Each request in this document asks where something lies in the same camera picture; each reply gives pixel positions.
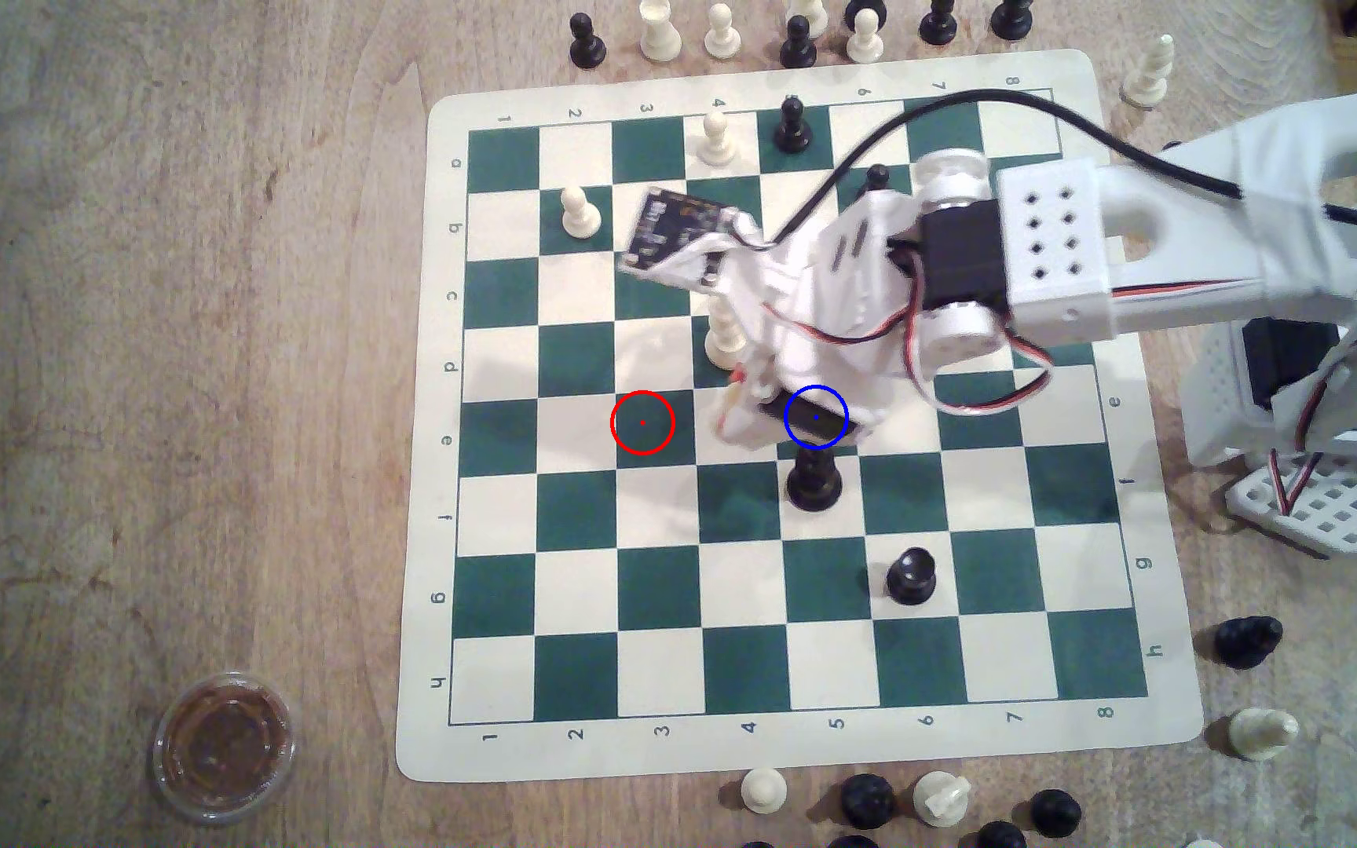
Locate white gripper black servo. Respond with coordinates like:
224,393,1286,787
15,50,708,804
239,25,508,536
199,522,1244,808
711,194,927,452

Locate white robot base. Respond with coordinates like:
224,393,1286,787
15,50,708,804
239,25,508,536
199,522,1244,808
1179,318,1357,557

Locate green and cream chess mat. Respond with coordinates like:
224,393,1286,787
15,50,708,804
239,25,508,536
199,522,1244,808
396,47,1206,784

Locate white chess bishop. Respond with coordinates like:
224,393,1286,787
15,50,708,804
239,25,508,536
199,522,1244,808
638,0,683,64
1121,34,1177,110

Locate white chess knight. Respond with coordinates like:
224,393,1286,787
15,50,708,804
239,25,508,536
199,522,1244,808
913,770,972,828

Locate black chess knight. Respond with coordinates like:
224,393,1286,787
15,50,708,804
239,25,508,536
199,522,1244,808
1212,616,1284,671

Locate clear plastic cup brown content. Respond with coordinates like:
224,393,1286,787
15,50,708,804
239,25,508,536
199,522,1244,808
152,671,299,824

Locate black camera circuit board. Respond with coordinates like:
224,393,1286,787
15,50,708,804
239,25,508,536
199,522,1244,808
615,186,765,294

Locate red white black servo wires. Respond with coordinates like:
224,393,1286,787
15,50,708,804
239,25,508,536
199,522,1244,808
825,276,1059,417

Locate black camera cable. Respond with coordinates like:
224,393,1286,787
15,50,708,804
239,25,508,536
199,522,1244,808
766,90,1357,254

